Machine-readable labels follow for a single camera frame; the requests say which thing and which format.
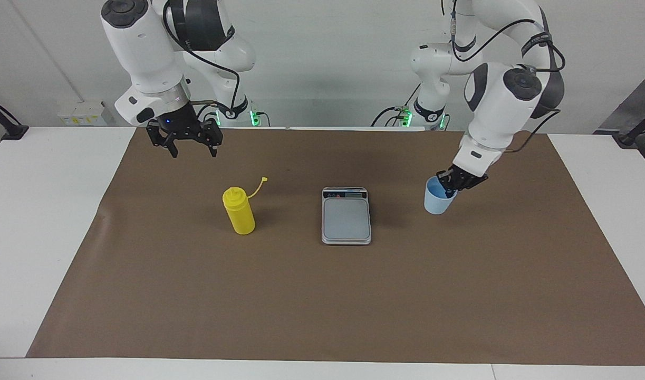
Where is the silver digital kitchen scale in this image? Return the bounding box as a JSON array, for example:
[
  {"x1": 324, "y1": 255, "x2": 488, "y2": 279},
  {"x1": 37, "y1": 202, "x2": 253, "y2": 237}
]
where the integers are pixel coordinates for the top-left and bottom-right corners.
[{"x1": 321, "y1": 186, "x2": 372, "y2": 246}]

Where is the black left arm wrist cable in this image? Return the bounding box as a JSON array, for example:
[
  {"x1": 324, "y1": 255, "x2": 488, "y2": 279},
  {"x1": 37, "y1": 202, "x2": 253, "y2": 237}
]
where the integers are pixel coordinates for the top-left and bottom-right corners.
[{"x1": 504, "y1": 32, "x2": 566, "y2": 154}]

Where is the black clamp stand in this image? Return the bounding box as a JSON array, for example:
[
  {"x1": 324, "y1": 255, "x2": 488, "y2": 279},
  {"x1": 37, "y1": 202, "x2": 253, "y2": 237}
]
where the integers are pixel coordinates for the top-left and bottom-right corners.
[
  {"x1": 612, "y1": 106, "x2": 645, "y2": 147},
  {"x1": 0, "y1": 94, "x2": 30, "y2": 140}
]

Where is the black right base cable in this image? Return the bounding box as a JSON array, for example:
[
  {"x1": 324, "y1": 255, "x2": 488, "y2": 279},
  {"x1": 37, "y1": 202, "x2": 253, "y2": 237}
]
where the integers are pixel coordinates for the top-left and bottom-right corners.
[{"x1": 195, "y1": 102, "x2": 220, "y2": 127}]

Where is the black left base cable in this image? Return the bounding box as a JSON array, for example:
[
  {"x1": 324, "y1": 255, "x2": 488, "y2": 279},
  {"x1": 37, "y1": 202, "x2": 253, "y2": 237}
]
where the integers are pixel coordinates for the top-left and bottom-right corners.
[{"x1": 371, "y1": 82, "x2": 423, "y2": 127}]

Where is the brown paper table mat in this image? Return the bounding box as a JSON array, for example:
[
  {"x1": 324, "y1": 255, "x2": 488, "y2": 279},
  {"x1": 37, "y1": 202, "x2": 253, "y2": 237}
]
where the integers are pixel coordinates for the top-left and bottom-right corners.
[{"x1": 26, "y1": 127, "x2": 645, "y2": 366}]

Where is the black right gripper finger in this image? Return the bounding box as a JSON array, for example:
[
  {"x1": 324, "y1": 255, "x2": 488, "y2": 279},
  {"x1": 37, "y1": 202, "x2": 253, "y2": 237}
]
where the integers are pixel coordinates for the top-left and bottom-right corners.
[
  {"x1": 196, "y1": 119, "x2": 224, "y2": 158},
  {"x1": 146, "y1": 120, "x2": 179, "y2": 158}
]

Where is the yellow squeeze bottle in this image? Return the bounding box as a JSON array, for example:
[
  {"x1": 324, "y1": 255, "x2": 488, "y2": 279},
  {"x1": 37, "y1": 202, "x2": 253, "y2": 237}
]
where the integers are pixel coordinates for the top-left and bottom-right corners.
[{"x1": 222, "y1": 177, "x2": 268, "y2": 235}]

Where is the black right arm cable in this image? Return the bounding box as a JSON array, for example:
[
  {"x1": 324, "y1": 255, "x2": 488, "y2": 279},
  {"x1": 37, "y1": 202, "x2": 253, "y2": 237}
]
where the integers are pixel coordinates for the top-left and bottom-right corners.
[{"x1": 163, "y1": 0, "x2": 241, "y2": 114}]

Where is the black left arm shoulder cable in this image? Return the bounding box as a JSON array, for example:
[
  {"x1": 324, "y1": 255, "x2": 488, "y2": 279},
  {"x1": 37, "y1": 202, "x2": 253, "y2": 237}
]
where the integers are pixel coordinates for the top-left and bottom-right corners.
[{"x1": 451, "y1": 0, "x2": 539, "y2": 63}]

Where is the black base cable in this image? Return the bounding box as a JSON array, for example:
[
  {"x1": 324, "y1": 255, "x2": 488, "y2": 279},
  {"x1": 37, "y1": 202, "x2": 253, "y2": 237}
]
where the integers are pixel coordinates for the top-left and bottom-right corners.
[
  {"x1": 371, "y1": 82, "x2": 423, "y2": 127},
  {"x1": 195, "y1": 102, "x2": 220, "y2": 127}
]

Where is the light blue plastic cup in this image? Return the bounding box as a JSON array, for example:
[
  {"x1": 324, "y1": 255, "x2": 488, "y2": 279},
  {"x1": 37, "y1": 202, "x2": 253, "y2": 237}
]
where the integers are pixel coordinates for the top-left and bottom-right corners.
[{"x1": 423, "y1": 176, "x2": 459, "y2": 215}]

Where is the white wall socket box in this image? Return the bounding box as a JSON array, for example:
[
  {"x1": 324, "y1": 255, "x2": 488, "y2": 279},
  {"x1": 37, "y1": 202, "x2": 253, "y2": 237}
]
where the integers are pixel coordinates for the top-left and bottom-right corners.
[{"x1": 57, "y1": 101, "x2": 108, "y2": 126}]

